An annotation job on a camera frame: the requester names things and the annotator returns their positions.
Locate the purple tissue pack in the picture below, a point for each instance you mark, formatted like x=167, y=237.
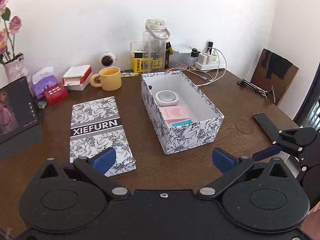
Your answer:
x=42, y=80

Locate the clear plastic storage container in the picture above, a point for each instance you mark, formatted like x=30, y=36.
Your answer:
x=183, y=57

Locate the yellow ceramic mug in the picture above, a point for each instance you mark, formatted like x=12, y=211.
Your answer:
x=109, y=79

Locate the white round camera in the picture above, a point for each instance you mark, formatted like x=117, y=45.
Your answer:
x=108, y=59

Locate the yellow and black box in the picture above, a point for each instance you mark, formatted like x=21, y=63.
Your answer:
x=157, y=61

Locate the floral storage box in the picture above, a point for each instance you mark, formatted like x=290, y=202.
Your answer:
x=207, y=117

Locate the small red box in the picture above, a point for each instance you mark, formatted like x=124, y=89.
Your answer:
x=55, y=93

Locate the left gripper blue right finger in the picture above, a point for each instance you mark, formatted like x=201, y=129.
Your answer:
x=232, y=170

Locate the red and white box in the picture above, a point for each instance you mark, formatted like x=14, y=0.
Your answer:
x=77, y=78

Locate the black phone on table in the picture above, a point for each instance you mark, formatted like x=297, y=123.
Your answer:
x=267, y=126

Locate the person's right hand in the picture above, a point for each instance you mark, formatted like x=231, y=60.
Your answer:
x=311, y=225

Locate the white power strip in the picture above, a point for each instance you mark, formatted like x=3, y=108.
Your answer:
x=208, y=59

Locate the pink flowers in vase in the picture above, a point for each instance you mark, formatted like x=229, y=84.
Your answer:
x=12, y=61

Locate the tablet with grey stand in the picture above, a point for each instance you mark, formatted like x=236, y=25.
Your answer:
x=20, y=121

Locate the clear plastic water bottle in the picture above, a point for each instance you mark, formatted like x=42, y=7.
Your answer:
x=155, y=37

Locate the floral box lid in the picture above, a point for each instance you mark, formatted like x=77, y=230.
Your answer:
x=96, y=125

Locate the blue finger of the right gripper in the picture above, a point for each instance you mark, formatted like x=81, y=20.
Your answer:
x=266, y=153

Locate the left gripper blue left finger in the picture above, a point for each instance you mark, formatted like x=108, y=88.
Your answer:
x=93, y=171

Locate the round white silver container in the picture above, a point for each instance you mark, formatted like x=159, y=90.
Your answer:
x=166, y=98

